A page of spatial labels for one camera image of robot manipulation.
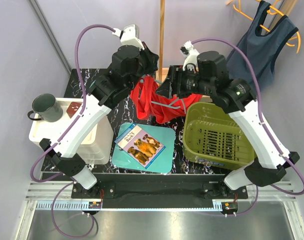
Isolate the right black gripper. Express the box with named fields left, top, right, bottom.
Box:
left=154, top=64, right=214, bottom=99

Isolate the teal wire hanger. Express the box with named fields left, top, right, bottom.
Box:
left=138, top=77, right=187, bottom=115

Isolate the red tank top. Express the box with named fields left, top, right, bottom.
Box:
left=129, top=74, right=204, bottom=125

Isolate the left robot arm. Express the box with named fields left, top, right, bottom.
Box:
left=39, top=43, right=159, bottom=198

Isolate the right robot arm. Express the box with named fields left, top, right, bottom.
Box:
left=156, top=51, right=300, bottom=198

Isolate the navy blue tank top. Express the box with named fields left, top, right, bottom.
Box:
left=237, top=0, right=298, bottom=91

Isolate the orange hanger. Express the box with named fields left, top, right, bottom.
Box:
left=226, top=0, right=302, bottom=54

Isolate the dog picture book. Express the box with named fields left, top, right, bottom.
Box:
left=115, top=123, right=166, bottom=169

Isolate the olive green plastic basket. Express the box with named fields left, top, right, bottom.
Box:
left=183, top=102, right=257, bottom=170

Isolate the teal cutting mat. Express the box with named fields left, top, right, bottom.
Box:
left=111, top=123, right=176, bottom=174

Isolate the brown red small block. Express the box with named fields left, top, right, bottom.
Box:
left=66, top=101, right=82, bottom=119

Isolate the white plastic storage box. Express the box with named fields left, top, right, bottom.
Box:
left=29, top=98, right=114, bottom=165

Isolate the dark green metal mug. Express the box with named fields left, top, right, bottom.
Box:
left=27, top=93, right=63, bottom=123

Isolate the wooden clothes rack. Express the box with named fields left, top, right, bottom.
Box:
left=152, top=0, right=302, bottom=109

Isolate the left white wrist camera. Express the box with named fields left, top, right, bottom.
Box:
left=112, top=24, right=145, bottom=50

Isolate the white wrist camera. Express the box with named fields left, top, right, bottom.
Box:
left=112, top=24, right=145, bottom=50
left=180, top=41, right=199, bottom=71

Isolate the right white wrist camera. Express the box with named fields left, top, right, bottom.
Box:
left=180, top=41, right=199, bottom=71

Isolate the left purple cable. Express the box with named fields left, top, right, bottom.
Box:
left=29, top=23, right=117, bottom=238

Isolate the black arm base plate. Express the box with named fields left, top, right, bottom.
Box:
left=71, top=173, right=248, bottom=211

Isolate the aluminium rail frame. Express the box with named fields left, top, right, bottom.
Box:
left=14, top=176, right=304, bottom=240

